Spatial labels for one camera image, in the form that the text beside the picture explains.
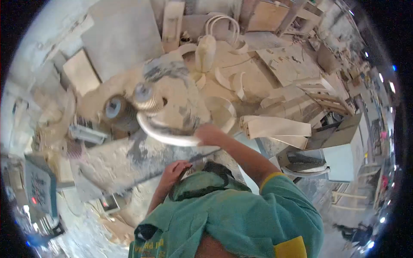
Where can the person's right hand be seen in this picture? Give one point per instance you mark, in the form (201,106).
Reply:
(209,134)

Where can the person's left hand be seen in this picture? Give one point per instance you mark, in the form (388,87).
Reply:
(171,180)

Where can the person's left fingers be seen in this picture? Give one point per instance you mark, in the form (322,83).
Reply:
(182,167)

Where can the person's right fingers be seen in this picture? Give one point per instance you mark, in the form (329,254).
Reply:
(200,134)

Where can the long curved pale wood piece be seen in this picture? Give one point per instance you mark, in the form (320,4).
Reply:
(164,135)

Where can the wide curved wood band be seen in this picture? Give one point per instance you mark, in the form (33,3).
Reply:
(226,111)

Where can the dusty spindle machine table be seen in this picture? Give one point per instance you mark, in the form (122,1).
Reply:
(129,161)

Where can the short curved wood piece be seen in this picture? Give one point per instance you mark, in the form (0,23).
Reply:
(238,84)

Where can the ribbed spindle cutter head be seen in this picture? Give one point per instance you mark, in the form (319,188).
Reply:
(147,98)

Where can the person's body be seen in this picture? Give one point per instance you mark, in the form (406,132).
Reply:
(232,219)

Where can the stack of curved wood pieces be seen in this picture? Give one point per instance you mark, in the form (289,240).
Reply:
(274,127)

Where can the white plastic jug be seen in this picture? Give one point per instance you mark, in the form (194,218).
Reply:
(205,53)

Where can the brown sanding drum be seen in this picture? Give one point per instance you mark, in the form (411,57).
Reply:
(117,111)

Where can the flat wooden board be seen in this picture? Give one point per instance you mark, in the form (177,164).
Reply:
(80,72)

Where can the grey control panel box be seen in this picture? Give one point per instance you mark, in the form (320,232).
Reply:
(40,188)

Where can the white cabinet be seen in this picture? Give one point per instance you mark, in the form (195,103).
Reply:
(343,154)

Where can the grey metal fence bracket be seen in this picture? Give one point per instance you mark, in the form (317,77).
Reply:
(86,133)

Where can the arched wooden loop frame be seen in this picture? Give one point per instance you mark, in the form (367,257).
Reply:
(226,27)

